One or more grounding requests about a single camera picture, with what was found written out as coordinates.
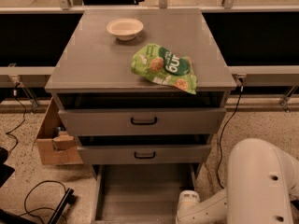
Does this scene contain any grey bottom drawer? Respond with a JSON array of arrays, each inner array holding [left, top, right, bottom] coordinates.
[[91, 163, 195, 224]]

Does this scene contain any black stand leg left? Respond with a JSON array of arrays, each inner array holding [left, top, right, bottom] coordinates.
[[48, 189, 76, 224]]

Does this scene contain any metal bracket left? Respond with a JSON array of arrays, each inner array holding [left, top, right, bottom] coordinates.
[[8, 74, 40, 113]]

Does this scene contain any black power cable right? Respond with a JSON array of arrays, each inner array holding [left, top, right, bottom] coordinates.
[[216, 77, 245, 190]]

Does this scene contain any black cable left wall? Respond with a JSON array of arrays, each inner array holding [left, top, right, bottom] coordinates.
[[5, 81, 28, 154]]

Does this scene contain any grey drawer cabinet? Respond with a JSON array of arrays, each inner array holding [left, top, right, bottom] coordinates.
[[44, 8, 237, 189]]

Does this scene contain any grey top drawer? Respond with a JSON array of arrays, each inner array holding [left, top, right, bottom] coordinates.
[[59, 108, 226, 136]]

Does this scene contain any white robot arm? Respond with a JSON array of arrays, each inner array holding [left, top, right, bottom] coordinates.
[[176, 138, 299, 224]]

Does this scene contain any black cable left floor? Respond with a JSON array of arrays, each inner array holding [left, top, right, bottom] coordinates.
[[18, 179, 69, 224]]

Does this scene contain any green snack bag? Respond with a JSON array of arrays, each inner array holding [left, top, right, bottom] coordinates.
[[131, 44, 197, 94]]

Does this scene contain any grey drawer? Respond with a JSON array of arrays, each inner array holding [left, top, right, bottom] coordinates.
[[59, 108, 226, 136], [91, 163, 195, 224], [78, 145, 211, 164]]

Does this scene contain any metal bracket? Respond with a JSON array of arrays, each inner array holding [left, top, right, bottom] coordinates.
[[279, 86, 298, 112], [8, 74, 40, 113]]

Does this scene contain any white paper bowl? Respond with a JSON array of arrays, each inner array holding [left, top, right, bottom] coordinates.
[[107, 19, 144, 41]]

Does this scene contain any grey middle drawer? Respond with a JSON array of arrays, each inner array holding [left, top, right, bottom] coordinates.
[[78, 145, 211, 164]]

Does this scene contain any brown cardboard box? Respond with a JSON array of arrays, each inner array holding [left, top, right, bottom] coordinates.
[[36, 100, 82, 165]]

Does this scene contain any metal bracket right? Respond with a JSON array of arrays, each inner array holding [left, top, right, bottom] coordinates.
[[279, 86, 298, 112]]

